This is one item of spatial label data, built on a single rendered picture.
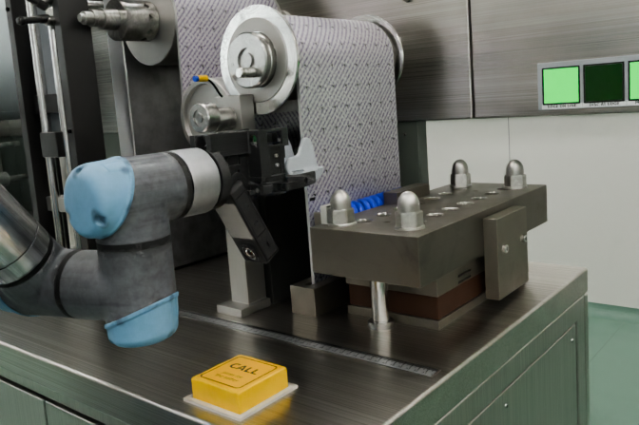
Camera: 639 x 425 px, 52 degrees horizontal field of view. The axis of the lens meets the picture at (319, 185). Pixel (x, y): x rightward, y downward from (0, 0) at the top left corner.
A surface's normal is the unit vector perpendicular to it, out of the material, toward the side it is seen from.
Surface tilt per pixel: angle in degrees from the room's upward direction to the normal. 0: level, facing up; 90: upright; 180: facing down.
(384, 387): 0
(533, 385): 90
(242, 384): 0
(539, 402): 90
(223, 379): 0
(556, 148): 90
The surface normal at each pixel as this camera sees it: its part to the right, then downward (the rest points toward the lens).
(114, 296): -0.36, 0.14
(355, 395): -0.07, -0.99
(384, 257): -0.63, 0.15
